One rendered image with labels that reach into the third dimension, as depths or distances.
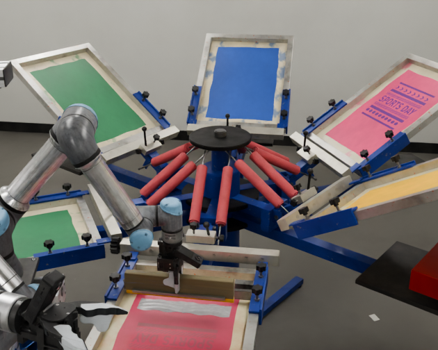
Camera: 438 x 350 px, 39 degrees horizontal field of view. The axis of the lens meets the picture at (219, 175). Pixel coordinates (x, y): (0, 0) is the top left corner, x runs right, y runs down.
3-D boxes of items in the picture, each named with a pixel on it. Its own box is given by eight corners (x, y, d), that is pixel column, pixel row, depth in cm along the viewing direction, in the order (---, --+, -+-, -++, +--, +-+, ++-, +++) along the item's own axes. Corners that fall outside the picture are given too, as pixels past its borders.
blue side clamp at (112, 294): (117, 312, 242) (116, 296, 239) (105, 310, 243) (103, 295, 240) (138, 269, 269) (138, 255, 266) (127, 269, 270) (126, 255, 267)
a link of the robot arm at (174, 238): (184, 224, 224) (179, 235, 217) (185, 235, 226) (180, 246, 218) (164, 223, 225) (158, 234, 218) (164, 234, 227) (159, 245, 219)
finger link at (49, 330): (78, 340, 114) (61, 319, 121) (78, 332, 114) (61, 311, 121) (53, 347, 112) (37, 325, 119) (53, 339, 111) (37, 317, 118)
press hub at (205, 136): (251, 376, 343) (256, 147, 288) (180, 368, 349) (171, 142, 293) (258, 330, 379) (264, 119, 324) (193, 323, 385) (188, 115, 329)
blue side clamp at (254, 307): (261, 325, 234) (261, 310, 231) (247, 323, 235) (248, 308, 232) (268, 280, 261) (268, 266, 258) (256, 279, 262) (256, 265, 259)
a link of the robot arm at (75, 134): (76, 119, 183) (163, 244, 202) (80, 108, 193) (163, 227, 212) (43, 139, 184) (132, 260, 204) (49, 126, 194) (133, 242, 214)
